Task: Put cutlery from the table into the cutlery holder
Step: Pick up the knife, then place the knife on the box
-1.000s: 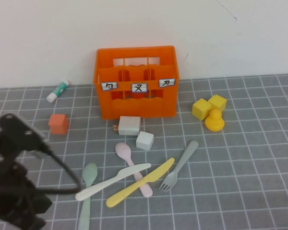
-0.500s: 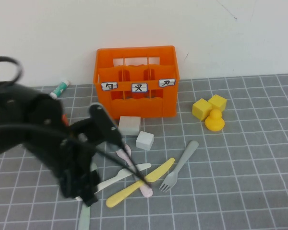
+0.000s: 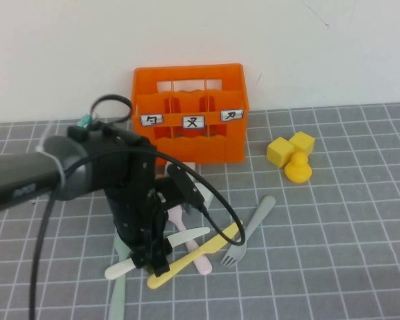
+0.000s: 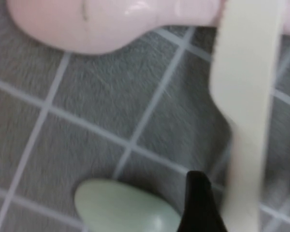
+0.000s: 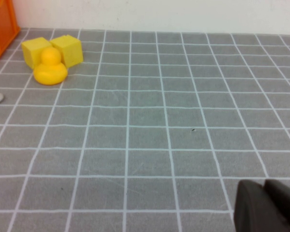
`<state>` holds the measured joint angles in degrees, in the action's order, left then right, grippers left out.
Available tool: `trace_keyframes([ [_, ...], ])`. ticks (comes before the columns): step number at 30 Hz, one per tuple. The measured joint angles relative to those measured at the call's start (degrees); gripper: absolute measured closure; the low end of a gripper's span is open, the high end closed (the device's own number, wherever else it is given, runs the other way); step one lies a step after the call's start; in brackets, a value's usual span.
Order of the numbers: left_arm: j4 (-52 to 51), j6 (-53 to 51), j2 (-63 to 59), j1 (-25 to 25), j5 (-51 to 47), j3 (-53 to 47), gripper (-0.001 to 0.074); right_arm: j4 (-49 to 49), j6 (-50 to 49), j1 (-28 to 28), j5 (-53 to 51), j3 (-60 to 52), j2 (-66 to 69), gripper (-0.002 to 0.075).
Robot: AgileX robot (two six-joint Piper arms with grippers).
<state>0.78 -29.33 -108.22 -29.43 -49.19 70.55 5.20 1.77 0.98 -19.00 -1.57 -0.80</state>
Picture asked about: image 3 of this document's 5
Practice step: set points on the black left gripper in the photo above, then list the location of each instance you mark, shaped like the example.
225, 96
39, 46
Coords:
136, 216

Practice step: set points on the white plastic knife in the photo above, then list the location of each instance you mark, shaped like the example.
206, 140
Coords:
116, 270

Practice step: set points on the yellow plastic knife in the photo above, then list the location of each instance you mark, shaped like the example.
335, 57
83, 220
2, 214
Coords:
193, 256

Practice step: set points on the green plastic spoon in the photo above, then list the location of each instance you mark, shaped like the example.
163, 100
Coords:
118, 300

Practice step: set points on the pink plastic spoon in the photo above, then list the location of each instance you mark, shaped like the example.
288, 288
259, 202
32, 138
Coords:
203, 263

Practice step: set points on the grey plastic fork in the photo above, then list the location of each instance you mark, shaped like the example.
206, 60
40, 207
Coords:
253, 223

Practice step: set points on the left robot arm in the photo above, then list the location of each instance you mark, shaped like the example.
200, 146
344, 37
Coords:
20, 180

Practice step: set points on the orange plastic cutlery holder crate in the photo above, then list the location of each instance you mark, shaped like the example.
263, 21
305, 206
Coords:
203, 150

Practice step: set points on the white foam cube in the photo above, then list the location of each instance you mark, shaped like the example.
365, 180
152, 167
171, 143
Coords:
208, 197

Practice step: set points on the white power plug adapter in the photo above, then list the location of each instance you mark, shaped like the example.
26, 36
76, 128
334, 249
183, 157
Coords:
192, 166

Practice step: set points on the white zip tie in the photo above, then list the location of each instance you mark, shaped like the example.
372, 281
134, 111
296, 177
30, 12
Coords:
60, 166

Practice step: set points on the white label reading 勺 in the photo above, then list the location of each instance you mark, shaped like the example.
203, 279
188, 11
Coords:
151, 120

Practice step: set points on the white label reading 叉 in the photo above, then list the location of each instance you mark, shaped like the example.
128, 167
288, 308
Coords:
193, 122

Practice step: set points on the white green glue stick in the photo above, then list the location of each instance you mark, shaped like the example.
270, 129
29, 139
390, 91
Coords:
84, 120

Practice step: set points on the white label reading 刀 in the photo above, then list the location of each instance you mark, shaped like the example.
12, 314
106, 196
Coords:
231, 115

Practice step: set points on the yellow foam cube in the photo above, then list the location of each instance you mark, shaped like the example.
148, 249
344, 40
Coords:
279, 151
303, 141

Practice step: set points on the yellow rubber duck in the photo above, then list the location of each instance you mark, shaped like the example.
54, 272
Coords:
297, 170

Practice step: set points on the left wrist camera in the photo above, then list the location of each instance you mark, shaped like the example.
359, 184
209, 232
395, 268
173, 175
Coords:
186, 186

